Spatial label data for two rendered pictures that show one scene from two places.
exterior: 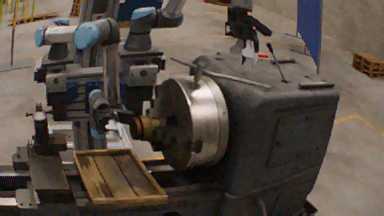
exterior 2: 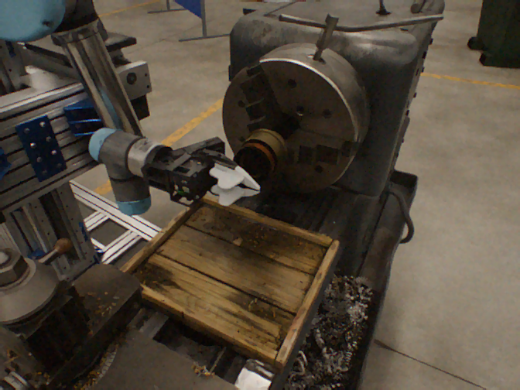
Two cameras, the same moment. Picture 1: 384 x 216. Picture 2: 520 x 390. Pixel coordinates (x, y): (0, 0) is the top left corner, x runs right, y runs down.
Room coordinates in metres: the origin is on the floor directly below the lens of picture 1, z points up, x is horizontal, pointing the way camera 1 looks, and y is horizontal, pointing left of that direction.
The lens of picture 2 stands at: (0.77, 0.50, 1.46)
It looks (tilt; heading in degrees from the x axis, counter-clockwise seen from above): 38 degrees down; 327
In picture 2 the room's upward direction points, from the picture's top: straight up
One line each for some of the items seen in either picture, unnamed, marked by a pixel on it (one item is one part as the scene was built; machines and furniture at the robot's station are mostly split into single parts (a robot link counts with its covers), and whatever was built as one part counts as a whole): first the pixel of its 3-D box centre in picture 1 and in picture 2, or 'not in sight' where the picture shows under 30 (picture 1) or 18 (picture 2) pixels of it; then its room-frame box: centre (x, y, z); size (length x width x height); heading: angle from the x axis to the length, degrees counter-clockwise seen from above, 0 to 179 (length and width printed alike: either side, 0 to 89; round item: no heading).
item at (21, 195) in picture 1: (38, 175); not in sight; (1.03, 0.59, 0.90); 0.47 x 0.30 x 0.06; 29
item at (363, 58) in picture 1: (370, 64); not in sight; (8.06, -4.71, 0.22); 1.25 x 0.86 x 0.44; 123
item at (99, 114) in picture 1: (104, 118); (181, 172); (1.30, 0.31, 1.08); 0.12 x 0.09 x 0.08; 28
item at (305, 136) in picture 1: (272, 115); (336, 75); (1.54, -0.33, 1.06); 0.59 x 0.48 x 0.39; 119
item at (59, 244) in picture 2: not in sight; (56, 252); (1.15, 0.53, 1.14); 0.04 x 0.02 x 0.02; 119
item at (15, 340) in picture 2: (41, 128); (42, 316); (1.12, 0.57, 1.07); 0.07 x 0.07 x 0.10; 29
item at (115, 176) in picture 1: (113, 176); (232, 264); (1.20, 0.26, 0.89); 0.36 x 0.30 x 0.04; 29
